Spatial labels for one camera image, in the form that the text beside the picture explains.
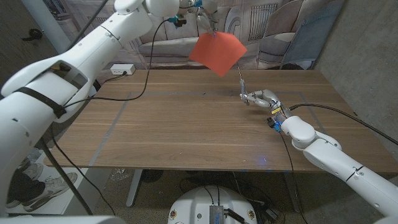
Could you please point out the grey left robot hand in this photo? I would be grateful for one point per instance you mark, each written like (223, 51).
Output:
(205, 12)

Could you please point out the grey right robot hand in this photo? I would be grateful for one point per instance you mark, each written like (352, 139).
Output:
(267, 99)

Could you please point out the red origami paper sheet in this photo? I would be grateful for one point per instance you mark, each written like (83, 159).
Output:
(217, 51)

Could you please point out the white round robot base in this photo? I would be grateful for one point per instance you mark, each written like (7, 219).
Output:
(192, 205)

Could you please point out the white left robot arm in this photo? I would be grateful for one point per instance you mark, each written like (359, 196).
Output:
(62, 77)

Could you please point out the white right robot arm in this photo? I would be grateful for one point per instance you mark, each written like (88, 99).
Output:
(335, 155)

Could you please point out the silver box on robot base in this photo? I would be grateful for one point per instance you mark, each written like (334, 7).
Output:
(216, 214)

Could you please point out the printed sofa room backdrop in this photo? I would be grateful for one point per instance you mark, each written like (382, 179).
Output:
(280, 18)

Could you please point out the grey blue leaning board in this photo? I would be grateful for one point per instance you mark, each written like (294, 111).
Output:
(314, 34)

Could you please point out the white table leg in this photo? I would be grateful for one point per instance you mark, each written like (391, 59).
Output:
(133, 189)
(295, 193)

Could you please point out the white power strip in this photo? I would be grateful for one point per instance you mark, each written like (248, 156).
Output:
(122, 69)

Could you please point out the black power adapter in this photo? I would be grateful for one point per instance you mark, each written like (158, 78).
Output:
(272, 213)

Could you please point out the white floor board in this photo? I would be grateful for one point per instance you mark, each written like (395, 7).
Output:
(90, 189)

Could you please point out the grey white sneaker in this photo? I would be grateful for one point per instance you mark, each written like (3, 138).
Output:
(34, 170)
(53, 186)

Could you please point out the person's dark trouser leg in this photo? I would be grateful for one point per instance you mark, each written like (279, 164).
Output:
(26, 186)

